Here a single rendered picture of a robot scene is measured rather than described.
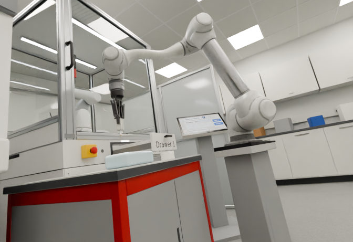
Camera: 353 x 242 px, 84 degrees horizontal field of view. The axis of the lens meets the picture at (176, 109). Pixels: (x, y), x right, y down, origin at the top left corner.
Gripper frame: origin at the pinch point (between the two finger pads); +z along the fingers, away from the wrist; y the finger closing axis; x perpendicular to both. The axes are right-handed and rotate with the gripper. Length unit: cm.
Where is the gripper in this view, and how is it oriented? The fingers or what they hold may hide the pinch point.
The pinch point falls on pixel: (120, 124)
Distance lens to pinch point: 117.6
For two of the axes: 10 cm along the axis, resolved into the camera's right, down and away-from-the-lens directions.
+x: -9.6, 2.0, 1.8
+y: 2.2, 2.0, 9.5
